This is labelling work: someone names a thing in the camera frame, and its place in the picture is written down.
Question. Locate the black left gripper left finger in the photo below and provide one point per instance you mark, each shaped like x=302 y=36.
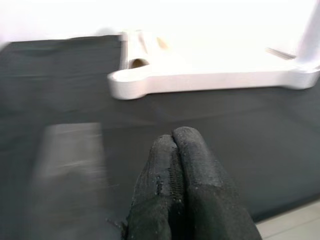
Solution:
x=157 y=200

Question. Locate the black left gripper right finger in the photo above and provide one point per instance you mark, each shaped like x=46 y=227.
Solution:
x=212 y=205

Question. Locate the white plastic children table top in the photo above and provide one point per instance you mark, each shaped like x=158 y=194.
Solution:
x=212 y=75

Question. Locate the black tablecloth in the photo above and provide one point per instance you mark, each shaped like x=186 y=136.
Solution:
x=62 y=87

